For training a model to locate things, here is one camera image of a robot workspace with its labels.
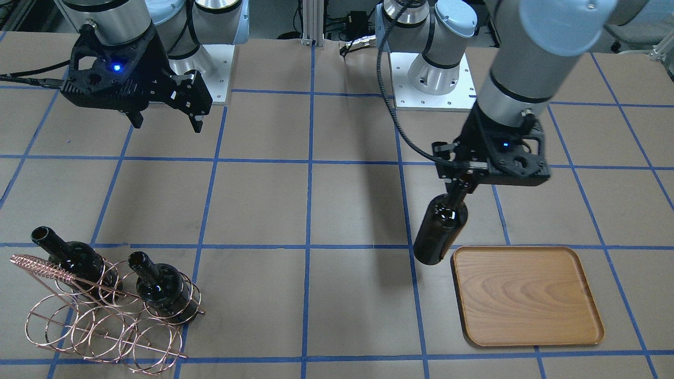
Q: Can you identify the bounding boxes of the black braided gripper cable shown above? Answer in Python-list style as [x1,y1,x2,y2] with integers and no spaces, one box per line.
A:
[376,0,488,169]

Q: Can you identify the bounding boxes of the wooden tray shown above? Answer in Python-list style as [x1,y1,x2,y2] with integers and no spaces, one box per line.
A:
[451,246,605,347]

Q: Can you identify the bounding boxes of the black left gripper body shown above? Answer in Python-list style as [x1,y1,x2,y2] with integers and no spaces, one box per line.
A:
[432,105,551,186]

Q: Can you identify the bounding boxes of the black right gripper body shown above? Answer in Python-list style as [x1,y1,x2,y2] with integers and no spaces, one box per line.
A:
[60,23,177,113]

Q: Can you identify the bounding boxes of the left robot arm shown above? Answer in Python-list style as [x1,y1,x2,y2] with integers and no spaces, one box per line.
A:
[377,1,648,208]

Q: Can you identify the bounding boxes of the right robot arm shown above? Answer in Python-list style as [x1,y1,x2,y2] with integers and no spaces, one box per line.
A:
[58,1,250,133]

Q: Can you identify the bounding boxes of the dark wine bottle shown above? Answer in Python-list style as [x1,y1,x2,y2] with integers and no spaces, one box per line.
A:
[412,194,469,265]
[31,226,116,286]
[127,251,184,312]

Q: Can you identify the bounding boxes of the aluminium frame post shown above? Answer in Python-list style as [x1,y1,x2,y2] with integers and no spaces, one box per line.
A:
[300,0,325,48]

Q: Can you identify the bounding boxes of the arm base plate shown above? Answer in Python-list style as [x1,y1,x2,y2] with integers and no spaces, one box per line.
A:
[135,43,235,105]
[389,52,477,111]

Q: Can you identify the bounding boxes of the copper wire bottle basket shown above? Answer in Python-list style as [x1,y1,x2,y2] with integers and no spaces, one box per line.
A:
[10,254,185,376]

